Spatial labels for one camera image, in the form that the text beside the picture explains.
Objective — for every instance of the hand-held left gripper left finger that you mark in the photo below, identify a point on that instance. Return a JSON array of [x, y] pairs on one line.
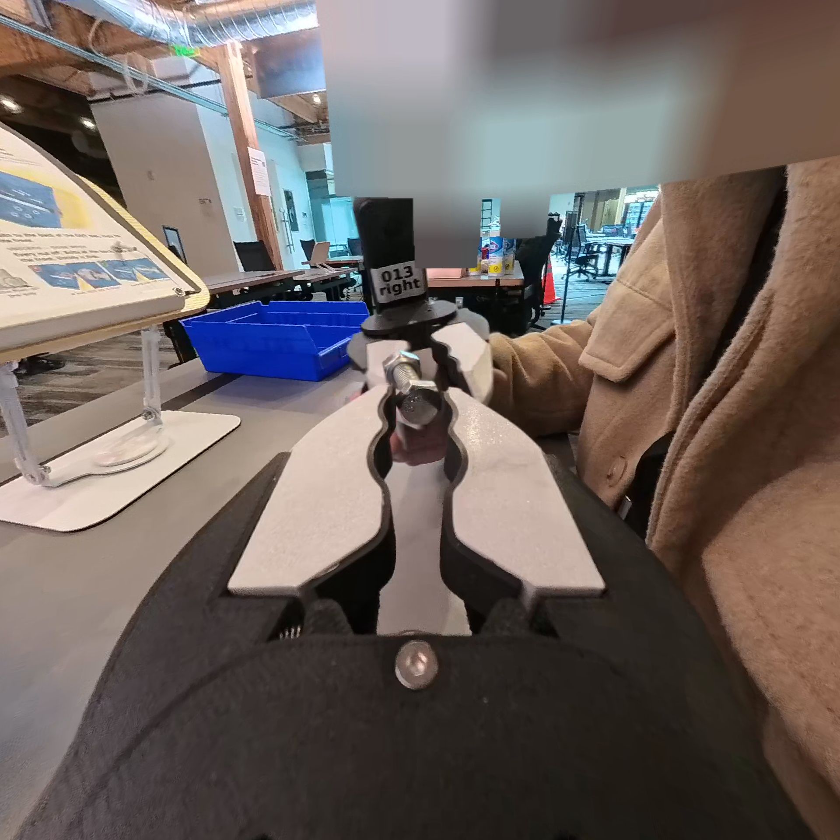
[[315, 518]]

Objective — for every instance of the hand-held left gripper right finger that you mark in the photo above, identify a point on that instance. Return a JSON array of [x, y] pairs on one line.
[[518, 518]]

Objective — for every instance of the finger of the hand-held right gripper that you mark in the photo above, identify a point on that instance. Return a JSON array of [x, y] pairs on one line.
[[469, 361], [375, 367]]

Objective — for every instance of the silver hex nut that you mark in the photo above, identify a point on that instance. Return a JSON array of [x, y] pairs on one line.
[[408, 359]]

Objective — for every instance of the silver hex bolt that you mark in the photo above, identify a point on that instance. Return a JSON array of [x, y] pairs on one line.
[[418, 408]]

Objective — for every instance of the grey desk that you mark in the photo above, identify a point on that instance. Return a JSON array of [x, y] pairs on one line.
[[98, 558]]

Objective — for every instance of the person's right hand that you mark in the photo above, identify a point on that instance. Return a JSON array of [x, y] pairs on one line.
[[420, 449]]

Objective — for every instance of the tan chair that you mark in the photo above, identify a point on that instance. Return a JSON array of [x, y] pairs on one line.
[[319, 253]]

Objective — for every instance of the pink box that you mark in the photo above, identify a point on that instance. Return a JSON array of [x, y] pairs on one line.
[[453, 272]]

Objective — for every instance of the wooden supply table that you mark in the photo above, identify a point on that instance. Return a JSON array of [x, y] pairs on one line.
[[505, 282]]

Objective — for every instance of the yellow label canister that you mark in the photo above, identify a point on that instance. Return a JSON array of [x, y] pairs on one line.
[[509, 266]]

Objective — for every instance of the white wipes canister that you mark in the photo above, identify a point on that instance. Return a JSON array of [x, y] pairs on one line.
[[492, 253]]

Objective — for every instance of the black office chair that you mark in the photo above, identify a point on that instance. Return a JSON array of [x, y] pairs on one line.
[[535, 275], [256, 256]]

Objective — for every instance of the orange traffic cone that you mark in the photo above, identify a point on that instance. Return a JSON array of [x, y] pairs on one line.
[[550, 289]]

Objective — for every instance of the blue plastic bin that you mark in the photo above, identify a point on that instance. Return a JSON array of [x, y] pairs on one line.
[[262, 358]]

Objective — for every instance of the black inner garment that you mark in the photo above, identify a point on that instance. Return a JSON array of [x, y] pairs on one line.
[[649, 472]]

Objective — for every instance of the white paper notice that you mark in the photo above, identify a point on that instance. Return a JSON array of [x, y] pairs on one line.
[[259, 170]]

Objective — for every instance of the long brown table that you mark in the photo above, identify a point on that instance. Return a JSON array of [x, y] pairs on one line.
[[249, 281]]

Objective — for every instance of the instruction sheet on stand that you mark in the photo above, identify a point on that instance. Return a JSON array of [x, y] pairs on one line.
[[184, 426]]

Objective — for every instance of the beige coat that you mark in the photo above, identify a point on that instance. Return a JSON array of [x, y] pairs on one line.
[[754, 459]]

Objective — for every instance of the printed instruction sheet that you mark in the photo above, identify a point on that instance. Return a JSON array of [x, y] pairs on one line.
[[39, 262]]

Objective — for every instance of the rectangular metal duct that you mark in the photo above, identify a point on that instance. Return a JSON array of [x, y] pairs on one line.
[[289, 69]]

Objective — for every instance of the wooden post with notice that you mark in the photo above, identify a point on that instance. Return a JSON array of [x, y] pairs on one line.
[[236, 98]]

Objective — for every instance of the silver spiral duct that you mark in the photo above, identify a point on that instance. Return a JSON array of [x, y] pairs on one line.
[[229, 23]]

